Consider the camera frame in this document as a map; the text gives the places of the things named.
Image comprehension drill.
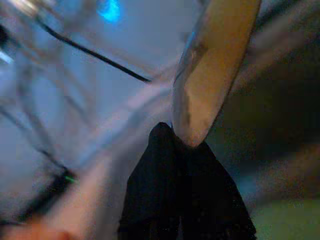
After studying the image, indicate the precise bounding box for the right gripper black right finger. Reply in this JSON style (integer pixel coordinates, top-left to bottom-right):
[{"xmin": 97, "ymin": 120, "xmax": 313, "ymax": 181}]
[{"xmin": 178, "ymin": 139, "xmax": 257, "ymax": 240}]

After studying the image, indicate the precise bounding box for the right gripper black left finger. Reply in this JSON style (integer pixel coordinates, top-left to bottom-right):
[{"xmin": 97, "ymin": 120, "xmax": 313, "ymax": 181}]
[{"xmin": 117, "ymin": 121, "xmax": 186, "ymax": 240}]

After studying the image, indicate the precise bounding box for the orange plastic bowl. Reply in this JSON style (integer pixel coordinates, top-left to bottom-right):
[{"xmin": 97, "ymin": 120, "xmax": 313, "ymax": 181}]
[{"xmin": 172, "ymin": 0, "xmax": 262, "ymax": 148}]

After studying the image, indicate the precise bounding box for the green plate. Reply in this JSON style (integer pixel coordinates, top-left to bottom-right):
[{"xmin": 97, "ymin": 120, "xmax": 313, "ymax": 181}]
[{"xmin": 252, "ymin": 199, "xmax": 320, "ymax": 240}]

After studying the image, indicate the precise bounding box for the black power adapter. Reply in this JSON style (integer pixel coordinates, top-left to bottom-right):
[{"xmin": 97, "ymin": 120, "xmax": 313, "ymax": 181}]
[{"xmin": 17, "ymin": 167, "xmax": 78, "ymax": 223}]

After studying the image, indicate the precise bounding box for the stainless steel sink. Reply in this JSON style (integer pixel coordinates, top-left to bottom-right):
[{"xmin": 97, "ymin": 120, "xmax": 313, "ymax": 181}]
[{"xmin": 207, "ymin": 24, "xmax": 320, "ymax": 201}]

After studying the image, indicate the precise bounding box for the thin black cable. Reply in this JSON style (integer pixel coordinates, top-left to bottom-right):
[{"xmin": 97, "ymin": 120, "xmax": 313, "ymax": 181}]
[{"xmin": 37, "ymin": 17, "xmax": 152, "ymax": 83}]

